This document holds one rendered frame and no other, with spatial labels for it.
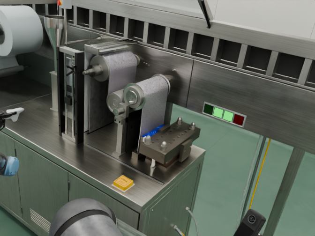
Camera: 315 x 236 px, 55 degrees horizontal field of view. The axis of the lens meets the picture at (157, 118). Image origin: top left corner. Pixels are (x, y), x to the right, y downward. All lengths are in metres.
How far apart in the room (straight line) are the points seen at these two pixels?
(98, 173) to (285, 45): 1.09
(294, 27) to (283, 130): 2.40
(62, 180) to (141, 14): 1.06
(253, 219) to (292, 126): 0.86
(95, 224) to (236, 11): 3.74
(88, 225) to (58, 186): 1.36
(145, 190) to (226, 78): 0.72
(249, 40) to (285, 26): 2.35
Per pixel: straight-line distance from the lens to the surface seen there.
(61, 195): 1.93
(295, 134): 1.65
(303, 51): 1.56
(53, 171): 1.88
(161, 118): 1.81
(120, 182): 1.51
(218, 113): 1.74
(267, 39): 1.58
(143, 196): 1.48
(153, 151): 1.59
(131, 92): 1.59
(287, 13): 3.94
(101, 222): 0.56
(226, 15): 4.15
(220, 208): 2.93
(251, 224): 0.87
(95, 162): 1.68
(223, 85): 1.69
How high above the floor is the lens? 1.86
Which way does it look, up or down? 26 degrees down
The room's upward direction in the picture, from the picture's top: 7 degrees clockwise
